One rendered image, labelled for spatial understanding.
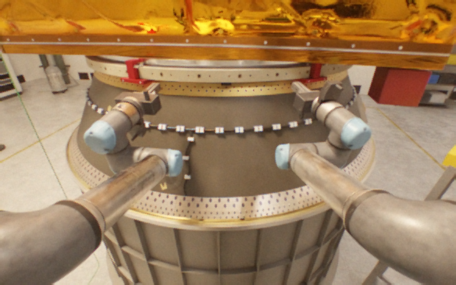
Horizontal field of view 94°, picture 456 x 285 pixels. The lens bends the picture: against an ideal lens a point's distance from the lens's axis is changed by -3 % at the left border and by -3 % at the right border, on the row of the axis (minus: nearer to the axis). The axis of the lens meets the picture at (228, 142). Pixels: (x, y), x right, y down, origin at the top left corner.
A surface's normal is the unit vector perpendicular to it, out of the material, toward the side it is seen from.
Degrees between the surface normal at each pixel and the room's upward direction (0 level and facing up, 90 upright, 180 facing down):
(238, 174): 62
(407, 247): 69
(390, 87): 90
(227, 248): 90
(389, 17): 93
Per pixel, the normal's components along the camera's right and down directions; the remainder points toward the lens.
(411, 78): -0.20, 0.48
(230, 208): 0.04, -0.30
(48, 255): 0.81, -0.18
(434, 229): -0.51, -0.56
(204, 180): -0.04, 0.03
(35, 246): 0.69, -0.40
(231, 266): 0.06, 0.49
